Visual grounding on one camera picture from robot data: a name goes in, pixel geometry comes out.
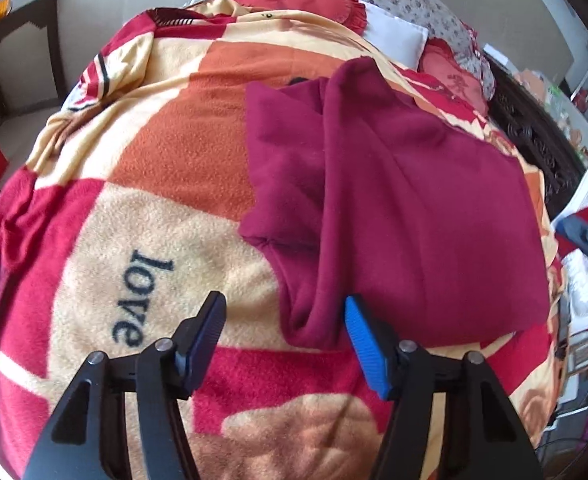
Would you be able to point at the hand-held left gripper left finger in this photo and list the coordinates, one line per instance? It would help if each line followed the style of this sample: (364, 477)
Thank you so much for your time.
(203, 347)

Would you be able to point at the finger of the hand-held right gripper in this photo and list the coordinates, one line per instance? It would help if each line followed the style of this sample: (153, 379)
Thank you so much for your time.
(586, 237)

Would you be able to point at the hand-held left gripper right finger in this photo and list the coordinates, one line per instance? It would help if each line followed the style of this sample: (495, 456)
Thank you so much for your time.
(369, 352)

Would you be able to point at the maroon garment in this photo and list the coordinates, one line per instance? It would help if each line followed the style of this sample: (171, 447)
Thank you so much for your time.
(399, 210)

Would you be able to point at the dark carved wooden headboard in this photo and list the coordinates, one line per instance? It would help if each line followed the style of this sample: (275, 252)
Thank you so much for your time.
(534, 130)

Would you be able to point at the orange packet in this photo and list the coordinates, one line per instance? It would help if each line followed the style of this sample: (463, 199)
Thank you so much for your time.
(536, 82)

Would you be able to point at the printed fleece blanket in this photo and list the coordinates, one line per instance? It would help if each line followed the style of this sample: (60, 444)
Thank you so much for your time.
(138, 160)

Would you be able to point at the white pillow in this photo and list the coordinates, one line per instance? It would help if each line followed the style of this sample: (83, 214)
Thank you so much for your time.
(399, 30)

